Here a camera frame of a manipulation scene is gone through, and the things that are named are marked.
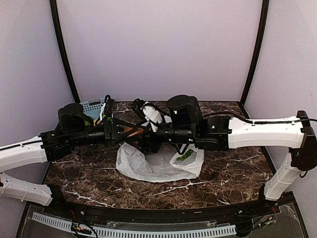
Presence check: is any black right corner post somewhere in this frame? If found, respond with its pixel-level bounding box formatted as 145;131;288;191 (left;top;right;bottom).
238;0;278;174

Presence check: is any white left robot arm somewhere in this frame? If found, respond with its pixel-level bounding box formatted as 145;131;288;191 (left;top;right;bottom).
0;103;138;216

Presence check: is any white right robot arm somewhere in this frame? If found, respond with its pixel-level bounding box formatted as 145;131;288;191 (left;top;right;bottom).
126;95;317;215

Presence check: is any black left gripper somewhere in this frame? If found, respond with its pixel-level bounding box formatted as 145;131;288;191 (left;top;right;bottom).
68;118;138;147

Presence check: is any grey slotted cable duct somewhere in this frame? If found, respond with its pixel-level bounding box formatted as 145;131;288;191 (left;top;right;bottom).
32;212;237;238

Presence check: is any black left corner post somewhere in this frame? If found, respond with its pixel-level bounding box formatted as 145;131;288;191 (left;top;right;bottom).
49;0;80;103

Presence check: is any light blue plastic basket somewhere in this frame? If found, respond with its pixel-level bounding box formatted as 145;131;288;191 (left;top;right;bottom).
80;98;105;120

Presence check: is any black corner post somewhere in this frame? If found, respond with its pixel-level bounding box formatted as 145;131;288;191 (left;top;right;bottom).
238;0;278;174
49;0;80;103

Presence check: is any green grape bunch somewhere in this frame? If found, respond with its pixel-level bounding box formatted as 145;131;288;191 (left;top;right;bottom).
176;149;194;161

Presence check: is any black front rail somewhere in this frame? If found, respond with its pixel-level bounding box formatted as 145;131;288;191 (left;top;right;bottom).
45;201;273;224

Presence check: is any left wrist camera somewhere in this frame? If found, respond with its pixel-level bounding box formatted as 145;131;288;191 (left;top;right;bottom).
95;95;114;125

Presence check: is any brown potato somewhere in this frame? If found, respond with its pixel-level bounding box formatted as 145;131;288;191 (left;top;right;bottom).
123;127;144;137

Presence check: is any white plastic bag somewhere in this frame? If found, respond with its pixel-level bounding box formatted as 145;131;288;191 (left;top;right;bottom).
116;143;205;183

